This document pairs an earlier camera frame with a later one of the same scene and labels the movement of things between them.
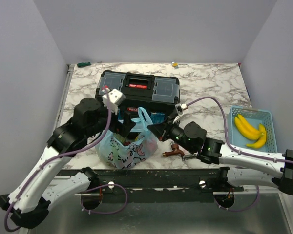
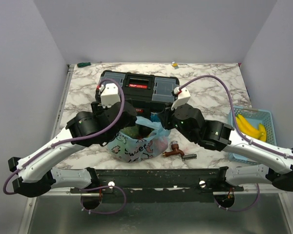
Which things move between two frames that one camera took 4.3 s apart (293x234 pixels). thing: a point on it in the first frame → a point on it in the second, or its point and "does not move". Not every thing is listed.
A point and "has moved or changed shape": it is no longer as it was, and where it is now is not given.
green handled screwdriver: [83, 64] does not move
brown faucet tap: [175, 147] does not move
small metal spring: [188, 157] does not move
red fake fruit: [150, 145] → [160, 145]
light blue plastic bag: [139, 145] has moved or changed shape
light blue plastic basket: [254, 117] does not move
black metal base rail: [162, 185] does not move
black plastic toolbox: [158, 94] does not move
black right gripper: [162, 130] → [164, 116]
